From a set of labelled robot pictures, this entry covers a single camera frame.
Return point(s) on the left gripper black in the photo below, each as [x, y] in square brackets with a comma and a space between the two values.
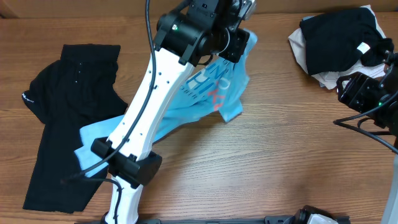
[237, 45]

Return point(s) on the light blue printed t-shirt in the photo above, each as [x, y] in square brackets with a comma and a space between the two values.
[217, 87]

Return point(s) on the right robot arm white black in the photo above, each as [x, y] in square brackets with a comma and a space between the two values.
[374, 100]

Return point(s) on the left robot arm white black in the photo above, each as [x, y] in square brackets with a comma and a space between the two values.
[190, 31]

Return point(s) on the black folded garment on pile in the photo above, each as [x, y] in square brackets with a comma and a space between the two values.
[335, 41]

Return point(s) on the black shirt on left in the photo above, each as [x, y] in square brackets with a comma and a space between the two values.
[74, 91]

